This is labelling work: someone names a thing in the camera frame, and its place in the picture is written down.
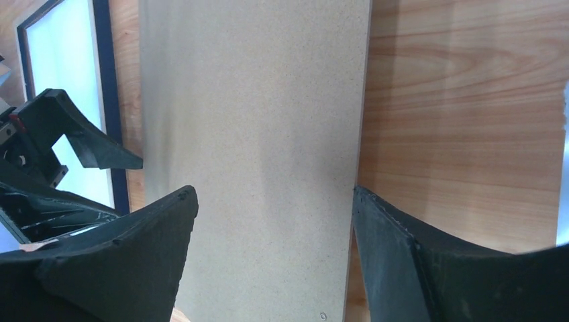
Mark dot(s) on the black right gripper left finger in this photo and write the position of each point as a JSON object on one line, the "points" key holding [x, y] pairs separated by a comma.
{"points": [[126, 270]]}

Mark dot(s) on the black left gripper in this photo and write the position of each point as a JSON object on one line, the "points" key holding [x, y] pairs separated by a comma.
{"points": [[32, 212]]}

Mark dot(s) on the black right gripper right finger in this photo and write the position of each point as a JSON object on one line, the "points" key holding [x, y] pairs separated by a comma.
{"points": [[413, 271]]}

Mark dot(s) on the sunflower photo print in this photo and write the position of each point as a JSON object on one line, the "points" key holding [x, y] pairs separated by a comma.
{"points": [[59, 50]]}

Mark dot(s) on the wooden picture frame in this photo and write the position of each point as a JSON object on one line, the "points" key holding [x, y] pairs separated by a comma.
{"points": [[107, 69]]}

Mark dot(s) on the brown cardboard backing board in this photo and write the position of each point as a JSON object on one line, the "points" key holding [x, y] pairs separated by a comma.
{"points": [[258, 106]]}

